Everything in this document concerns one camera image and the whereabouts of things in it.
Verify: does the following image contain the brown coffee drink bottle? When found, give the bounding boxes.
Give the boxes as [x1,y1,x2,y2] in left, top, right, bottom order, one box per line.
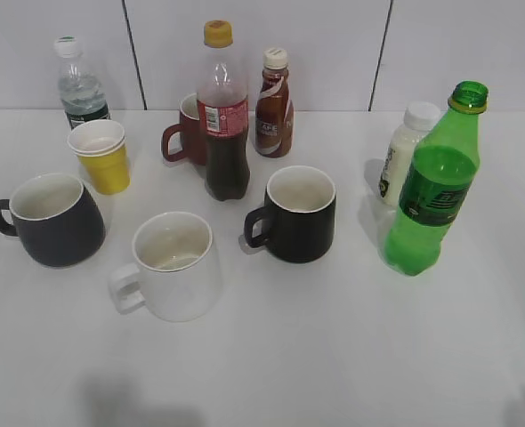
[254,47,295,158]

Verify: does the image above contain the white milk drink bottle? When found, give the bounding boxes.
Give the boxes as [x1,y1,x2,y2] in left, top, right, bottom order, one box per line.
[378,101,440,208]

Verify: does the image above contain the dark red mug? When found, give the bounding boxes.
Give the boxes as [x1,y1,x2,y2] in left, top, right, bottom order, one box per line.
[161,93,206,166]

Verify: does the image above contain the dark gray round mug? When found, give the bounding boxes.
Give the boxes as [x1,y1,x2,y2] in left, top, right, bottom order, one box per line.
[0,173,106,268]

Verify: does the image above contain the green sprite bottle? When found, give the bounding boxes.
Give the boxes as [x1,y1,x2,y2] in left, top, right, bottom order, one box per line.
[383,80,489,276]

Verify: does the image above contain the white ceramic mug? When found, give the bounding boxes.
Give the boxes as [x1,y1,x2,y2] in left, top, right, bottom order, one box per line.
[108,212,223,322]

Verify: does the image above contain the yellow paper cup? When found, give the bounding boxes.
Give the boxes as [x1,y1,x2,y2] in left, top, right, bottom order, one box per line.
[67,119,130,195]

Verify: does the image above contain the cola bottle yellow cap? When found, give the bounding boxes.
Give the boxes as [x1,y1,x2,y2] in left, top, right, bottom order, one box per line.
[197,20,250,201]

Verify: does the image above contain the clear water bottle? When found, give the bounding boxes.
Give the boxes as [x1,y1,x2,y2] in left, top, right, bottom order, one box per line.
[53,36,110,130]

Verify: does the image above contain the black ceramic mug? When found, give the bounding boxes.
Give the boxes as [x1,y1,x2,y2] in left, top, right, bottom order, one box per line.
[243,165,337,263]

